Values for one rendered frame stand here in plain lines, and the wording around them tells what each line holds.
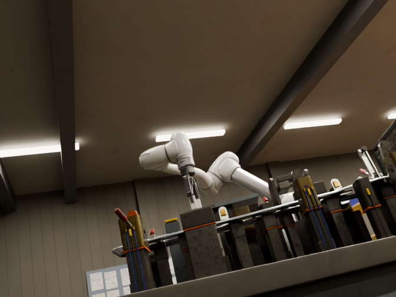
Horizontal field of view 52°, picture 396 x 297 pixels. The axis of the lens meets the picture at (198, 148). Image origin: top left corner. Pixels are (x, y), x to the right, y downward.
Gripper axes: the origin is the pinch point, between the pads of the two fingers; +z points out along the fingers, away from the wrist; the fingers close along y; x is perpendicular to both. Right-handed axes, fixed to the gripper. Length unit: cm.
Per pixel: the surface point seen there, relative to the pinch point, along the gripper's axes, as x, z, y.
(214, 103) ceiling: -30, -247, -353
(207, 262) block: 13, 36, 52
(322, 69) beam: 128, -218, -322
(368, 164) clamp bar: 83, 7, -3
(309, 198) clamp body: 53, 24, 43
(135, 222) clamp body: -6, 16, 60
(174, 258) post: -14.6, 23.1, 6.7
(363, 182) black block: 73, 22, 36
